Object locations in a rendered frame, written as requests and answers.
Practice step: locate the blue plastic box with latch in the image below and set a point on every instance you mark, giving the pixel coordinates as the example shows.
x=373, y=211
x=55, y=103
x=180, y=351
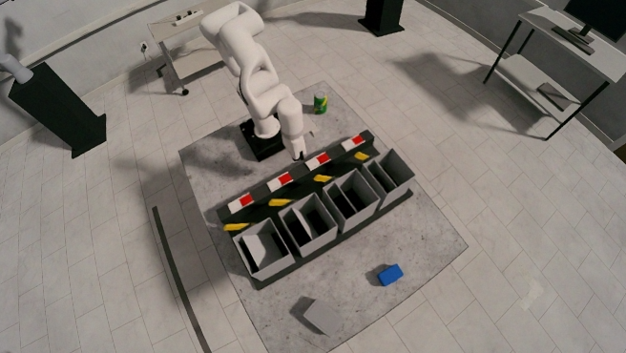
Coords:
x=390, y=275

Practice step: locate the green drink can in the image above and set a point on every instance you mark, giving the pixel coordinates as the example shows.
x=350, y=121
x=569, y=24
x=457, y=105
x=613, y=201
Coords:
x=320, y=102

